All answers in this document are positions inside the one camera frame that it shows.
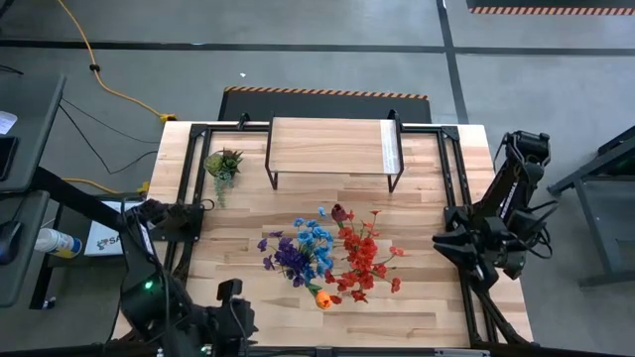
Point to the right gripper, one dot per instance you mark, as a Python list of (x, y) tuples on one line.
[(498, 253)]

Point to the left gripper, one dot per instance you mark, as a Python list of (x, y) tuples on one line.
[(235, 320)]

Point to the purple artificial flower bunch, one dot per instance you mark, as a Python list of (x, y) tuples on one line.
[(290, 258)]

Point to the orange artificial tulip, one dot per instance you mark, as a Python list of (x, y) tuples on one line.
[(322, 299)]

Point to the blue artificial flower bunch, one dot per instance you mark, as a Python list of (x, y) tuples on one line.
[(315, 238)]

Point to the dark purple artificial tulip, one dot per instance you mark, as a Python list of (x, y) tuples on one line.
[(339, 213)]

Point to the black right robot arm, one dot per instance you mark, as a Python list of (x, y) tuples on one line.
[(511, 198)]

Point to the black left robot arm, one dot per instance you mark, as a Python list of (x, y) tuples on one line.
[(154, 297)]

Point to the wooden shelf black legs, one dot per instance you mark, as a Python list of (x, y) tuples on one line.
[(327, 146)]

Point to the potted artificial succulent plant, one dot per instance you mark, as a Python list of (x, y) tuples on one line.
[(224, 163)]

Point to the white cardboard box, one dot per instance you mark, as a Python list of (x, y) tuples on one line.
[(101, 243)]

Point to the dark metal side table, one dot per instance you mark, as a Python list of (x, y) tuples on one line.
[(595, 233)]

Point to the black diagonal beam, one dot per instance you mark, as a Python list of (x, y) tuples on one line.
[(84, 201)]

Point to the white spray can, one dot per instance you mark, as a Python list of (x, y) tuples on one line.
[(57, 243)]

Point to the black mat striped edge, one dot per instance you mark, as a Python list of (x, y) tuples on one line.
[(322, 106)]

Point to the grey desk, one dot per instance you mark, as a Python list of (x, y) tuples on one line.
[(22, 248), (35, 134)]

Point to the black computer mouse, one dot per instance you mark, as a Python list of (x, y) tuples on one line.
[(9, 243)]

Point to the black smartphone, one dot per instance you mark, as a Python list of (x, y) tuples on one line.
[(6, 158)]

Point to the white paper sheet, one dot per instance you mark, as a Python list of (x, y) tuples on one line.
[(6, 122)]

